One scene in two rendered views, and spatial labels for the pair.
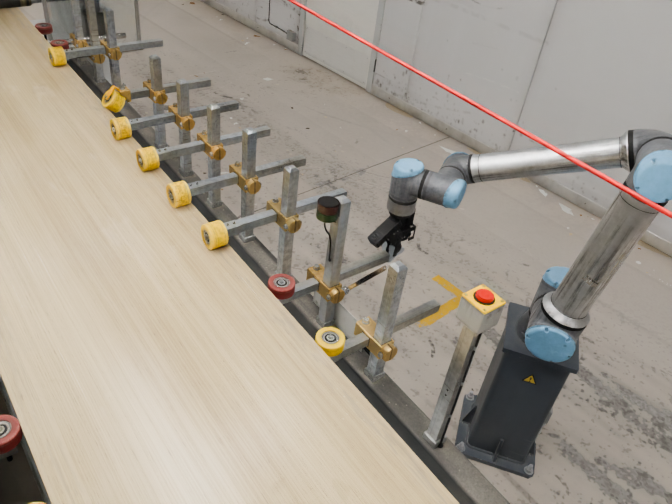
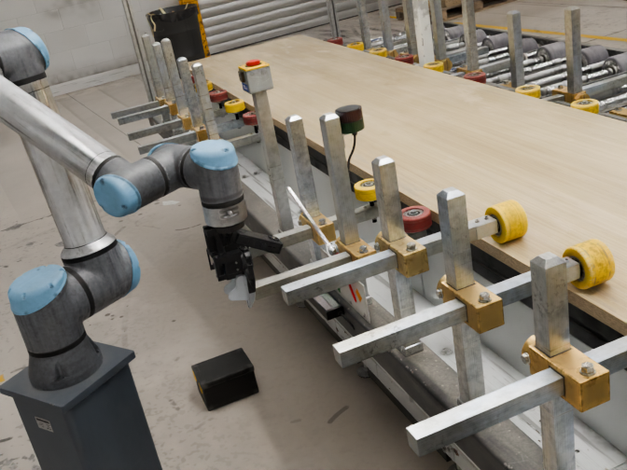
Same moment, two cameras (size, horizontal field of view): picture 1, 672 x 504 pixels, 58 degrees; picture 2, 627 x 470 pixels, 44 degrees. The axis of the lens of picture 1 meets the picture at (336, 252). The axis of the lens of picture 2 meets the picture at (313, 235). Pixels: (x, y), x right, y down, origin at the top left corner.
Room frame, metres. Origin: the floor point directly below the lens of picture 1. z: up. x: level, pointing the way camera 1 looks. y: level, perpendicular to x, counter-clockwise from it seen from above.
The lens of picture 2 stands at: (2.95, 0.59, 1.63)
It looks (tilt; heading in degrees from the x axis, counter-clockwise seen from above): 24 degrees down; 204
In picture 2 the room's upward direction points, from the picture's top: 11 degrees counter-clockwise
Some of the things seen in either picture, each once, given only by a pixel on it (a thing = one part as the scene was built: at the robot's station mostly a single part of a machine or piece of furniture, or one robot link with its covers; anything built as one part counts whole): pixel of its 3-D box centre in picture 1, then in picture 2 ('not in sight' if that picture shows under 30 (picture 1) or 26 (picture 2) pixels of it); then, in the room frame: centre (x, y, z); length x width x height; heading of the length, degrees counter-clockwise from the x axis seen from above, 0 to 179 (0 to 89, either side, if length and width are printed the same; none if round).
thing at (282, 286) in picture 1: (280, 295); (415, 232); (1.33, 0.14, 0.85); 0.08 x 0.08 x 0.11
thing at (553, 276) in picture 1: (559, 297); (48, 306); (1.59, -0.77, 0.79); 0.17 x 0.15 x 0.18; 161
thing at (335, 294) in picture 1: (324, 284); (356, 253); (1.42, 0.02, 0.85); 0.14 x 0.06 x 0.05; 41
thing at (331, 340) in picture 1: (328, 350); (371, 201); (1.14, -0.02, 0.85); 0.08 x 0.08 x 0.11
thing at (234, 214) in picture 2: (400, 203); (225, 212); (1.62, -0.18, 1.05); 0.10 x 0.09 x 0.05; 41
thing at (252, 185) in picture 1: (244, 178); (468, 300); (1.79, 0.35, 0.95); 0.14 x 0.06 x 0.05; 41
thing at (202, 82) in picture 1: (170, 88); not in sight; (2.42, 0.80, 0.95); 0.37 x 0.03 x 0.03; 131
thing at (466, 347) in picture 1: (453, 385); (273, 165); (1.02, -0.34, 0.93); 0.05 x 0.05 x 0.45; 41
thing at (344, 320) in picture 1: (338, 314); (343, 283); (1.40, -0.04, 0.75); 0.26 x 0.01 x 0.10; 41
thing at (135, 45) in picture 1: (111, 48); not in sight; (2.75, 1.18, 0.95); 0.50 x 0.04 x 0.04; 131
